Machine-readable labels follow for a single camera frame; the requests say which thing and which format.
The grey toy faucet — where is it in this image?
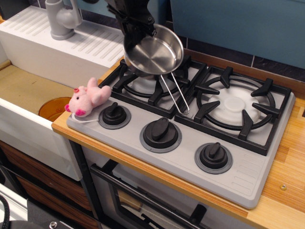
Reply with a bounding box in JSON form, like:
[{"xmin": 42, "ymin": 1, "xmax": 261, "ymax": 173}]
[{"xmin": 45, "ymin": 0, "xmax": 82, "ymax": 41}]

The black middle stove knob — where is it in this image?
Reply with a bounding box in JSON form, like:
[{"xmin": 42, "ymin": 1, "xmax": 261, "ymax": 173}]
[{"xmin": 140, "ymin": 117, "xmax": 182, "ymax": 154}]

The white sink unit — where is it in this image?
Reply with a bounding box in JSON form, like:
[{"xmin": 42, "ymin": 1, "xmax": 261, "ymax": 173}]
[{"xmin": 0, "ymin": 6, "xmax": 123, "ymax": 181}]

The orange plastic bowl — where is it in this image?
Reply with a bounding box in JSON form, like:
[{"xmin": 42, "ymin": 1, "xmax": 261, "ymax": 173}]
[{"xmin": 38, "ymin": 97, "xmax": 71, "ymax": 122}]

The black left stove knob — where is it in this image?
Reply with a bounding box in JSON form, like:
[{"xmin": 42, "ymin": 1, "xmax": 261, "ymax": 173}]
[{"xmin": 98, "ymin": 102, "xmax": 131, "ymax": 130}]

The black stove knob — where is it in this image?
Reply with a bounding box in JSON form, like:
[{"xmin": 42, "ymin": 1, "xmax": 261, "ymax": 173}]
[
  {"xmin": 140, "ymin": 117, "xmax": 182, "ymax": 154},
  {"xmin": 194, "ymin": 142, "xmax": 233, "ymax": 175},
  {"xmin": 98, "ymin": 102, "xmax": 131, "ymax": 130}
]

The black left burner grate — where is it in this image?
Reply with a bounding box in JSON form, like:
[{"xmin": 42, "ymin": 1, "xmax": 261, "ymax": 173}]
[{"xmin": 99, "ymin": 55, "xmax": 207, "ymax": 119}]

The black burner grate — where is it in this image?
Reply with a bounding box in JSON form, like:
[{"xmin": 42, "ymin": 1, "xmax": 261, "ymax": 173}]
[
  {"xmin": 174, "ymin": 66, "xmax": 292, "ymax": 156},
  {"xmin": 99, "ymin": 55, "xmax": 207, "ymax": 119}
]

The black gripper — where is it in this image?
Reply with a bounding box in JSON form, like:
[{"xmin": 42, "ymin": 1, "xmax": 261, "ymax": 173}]
[{"xmin": 106, "ymin": 0, "xmax": 156, "ymax": 54}]

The wooden drawer front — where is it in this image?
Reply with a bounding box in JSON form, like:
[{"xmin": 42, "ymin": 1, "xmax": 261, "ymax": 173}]
[{"xmin": 0, "ymin": 142, "xmax": 101, "ymax": 229}]

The grey toy stove top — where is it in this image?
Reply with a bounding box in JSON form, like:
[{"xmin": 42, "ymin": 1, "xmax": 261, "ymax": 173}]
[{"xmin": 67, "ymin": 55, "xmax": 295, "ymax": 208}]

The black right stove knob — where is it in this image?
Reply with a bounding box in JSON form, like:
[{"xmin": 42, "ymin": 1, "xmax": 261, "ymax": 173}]
[{"xmin": 194, "ymin": 142, "xmax": 233, "ymax": 175}]

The pink stuffed pig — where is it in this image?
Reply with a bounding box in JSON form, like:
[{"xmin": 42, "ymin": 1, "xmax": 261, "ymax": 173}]
[{"xmin": 64, "ymin": 77, "xmax": 112, "ymax": 117}]

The white oven door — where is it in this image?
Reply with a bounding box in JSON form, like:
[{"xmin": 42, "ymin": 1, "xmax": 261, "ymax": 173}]
[{"xmin": 83, "ymin": 147, "xmax": 251, "ymax": 229}]

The black right burner grate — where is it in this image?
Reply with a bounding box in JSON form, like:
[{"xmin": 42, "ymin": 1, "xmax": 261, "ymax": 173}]
[{"xmin": 174, "ymin": 66, "xmax": 292, "ymax": 156}]

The black oven door handle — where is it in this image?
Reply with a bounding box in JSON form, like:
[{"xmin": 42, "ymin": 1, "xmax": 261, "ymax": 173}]
[{"xmin": 90, "ymin": 159, "xmax": 206, "ymax": 229}]

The black braided cable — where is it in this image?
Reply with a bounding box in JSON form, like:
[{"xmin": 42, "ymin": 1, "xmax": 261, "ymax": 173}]
[{"xmin": 0, "ymin": 194, "xmax": 11, "ymax": 229}]

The stainless steel pan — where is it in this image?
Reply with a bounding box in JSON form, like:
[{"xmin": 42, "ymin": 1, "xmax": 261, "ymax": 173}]
[{"xmin": 124, "ymin": 24, "xmax": 190, "ymax": 115}]

